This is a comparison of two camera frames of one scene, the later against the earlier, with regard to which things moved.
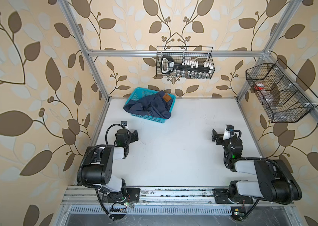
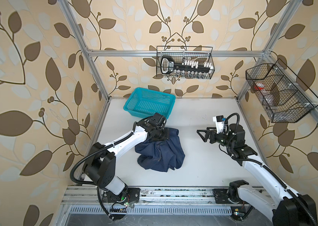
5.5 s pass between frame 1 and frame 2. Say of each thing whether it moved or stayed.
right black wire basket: stayed
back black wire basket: stayed
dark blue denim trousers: moved
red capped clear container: stayed
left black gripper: moved
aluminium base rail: stayed
